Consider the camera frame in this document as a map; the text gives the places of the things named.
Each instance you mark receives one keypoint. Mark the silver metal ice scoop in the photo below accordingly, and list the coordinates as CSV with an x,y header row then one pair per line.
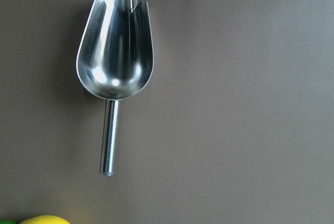
x,y
115,61

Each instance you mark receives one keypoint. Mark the yellow lemon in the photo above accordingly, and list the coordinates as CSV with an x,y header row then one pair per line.
x,y
45,219

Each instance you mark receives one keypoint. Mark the green lime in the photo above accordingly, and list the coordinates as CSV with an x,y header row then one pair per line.
x,y
6,221

